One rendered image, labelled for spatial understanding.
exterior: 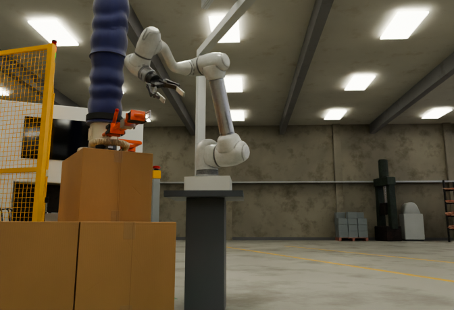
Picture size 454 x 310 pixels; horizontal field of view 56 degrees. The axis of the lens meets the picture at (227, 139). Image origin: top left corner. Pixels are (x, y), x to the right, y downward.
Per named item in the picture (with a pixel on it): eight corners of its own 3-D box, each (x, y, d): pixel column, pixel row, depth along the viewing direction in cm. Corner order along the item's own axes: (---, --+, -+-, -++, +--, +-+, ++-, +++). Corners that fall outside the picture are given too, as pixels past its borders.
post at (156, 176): (146, 291, 355) (151, 171, 375) (155, 291, 358) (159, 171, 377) (148, 292, 349) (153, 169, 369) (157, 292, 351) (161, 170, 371)
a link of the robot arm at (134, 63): (134, 80, 240) (142, 59, 235) (117, 66, 247) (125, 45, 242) (148, 81, 249) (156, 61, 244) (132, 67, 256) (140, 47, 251)
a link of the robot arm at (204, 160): (204, 173, 309) (203, 143, 314) (225, 171, 300) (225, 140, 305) (190, 170, 296) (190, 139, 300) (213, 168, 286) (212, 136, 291)
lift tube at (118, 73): (84, 127, 278) (94, -20, 298) (119, 130, 286) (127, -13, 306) (87, 119, 258) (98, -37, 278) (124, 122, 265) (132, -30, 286)
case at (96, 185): (57, 223, 275) (61, 161, 283) (119, 223, 295) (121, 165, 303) (78, 222, 224) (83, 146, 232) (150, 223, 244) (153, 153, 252)
